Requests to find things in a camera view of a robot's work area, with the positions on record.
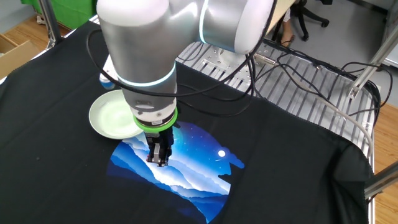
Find pale green plate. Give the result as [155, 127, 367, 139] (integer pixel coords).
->
[88, 89, 146, 140]

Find green cloth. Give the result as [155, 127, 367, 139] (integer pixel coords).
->
[21, 0, 99, 28]

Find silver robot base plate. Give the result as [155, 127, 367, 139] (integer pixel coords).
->
[177, 42, 276, 91]

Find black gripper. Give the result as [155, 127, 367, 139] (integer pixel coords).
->
[144, 123, 181, 168]

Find beige desk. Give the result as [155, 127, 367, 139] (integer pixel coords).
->
[264, 0, 296, 34]

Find black cable bundle on arm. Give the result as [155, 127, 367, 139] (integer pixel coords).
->
[86, 27, 277, 118]

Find person's leg with sandal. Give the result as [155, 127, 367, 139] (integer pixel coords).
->
[279, 8, 295, 47]

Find grey hose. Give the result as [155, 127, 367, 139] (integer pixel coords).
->
[292, 76, 374, 158]

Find brown cardboard box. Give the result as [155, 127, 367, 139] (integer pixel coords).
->
[0, 33, 41, 80]

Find aluminium frame post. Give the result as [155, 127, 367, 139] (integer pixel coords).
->
[346, 26, 398, 100]
[39, 0, 65, 49]
[363, 161, 398, 200]

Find black cables on table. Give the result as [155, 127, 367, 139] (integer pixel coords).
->
[253, 51, 394, 125]

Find black t-shirt with blue print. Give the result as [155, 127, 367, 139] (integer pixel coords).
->
[0, 21, 376, 224]

